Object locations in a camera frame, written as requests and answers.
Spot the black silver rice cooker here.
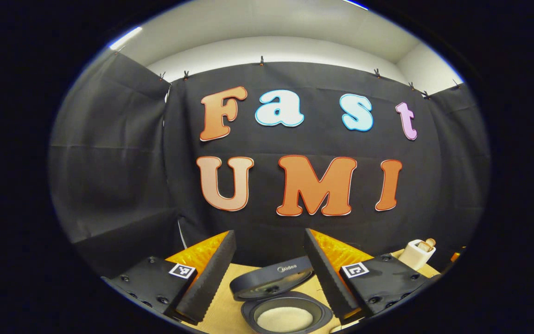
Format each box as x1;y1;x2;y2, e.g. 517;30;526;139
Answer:
229;255;334;334

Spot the white rice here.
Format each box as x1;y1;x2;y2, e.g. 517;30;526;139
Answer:
257;306;314;334

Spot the white toaster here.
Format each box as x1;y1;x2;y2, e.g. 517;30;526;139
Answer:
398;239;437;271

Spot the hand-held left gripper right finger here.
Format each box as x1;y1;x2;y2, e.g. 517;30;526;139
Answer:
304;228;441;325

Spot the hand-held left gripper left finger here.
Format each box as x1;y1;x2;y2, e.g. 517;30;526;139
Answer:
102;230;237;325

